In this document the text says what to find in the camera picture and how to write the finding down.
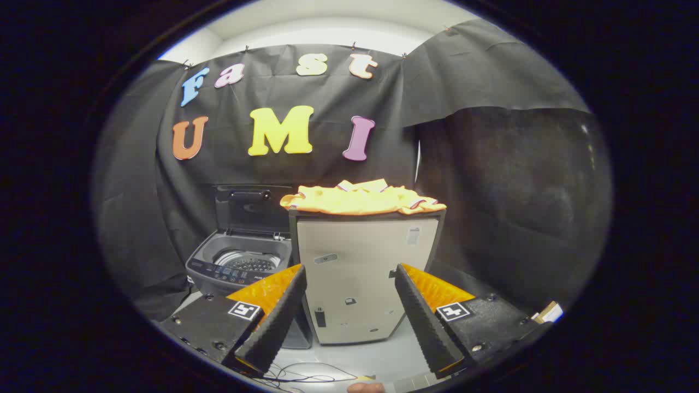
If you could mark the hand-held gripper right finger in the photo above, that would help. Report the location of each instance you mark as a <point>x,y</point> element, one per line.
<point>423,322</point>

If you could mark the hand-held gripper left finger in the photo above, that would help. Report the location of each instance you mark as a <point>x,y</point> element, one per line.
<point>276,322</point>

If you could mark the grey washing machine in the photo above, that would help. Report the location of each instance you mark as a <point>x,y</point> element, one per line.
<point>207,267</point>

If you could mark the beige cabinet with dark top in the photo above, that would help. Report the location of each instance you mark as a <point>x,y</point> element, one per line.
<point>355,256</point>

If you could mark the small cardboard box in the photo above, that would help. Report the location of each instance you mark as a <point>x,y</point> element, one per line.
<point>548,312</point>

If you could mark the orange yellow shirt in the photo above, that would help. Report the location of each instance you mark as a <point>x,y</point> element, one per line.
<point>360,201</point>

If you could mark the black backdrop cloth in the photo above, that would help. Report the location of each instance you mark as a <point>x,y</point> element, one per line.
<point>306,164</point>

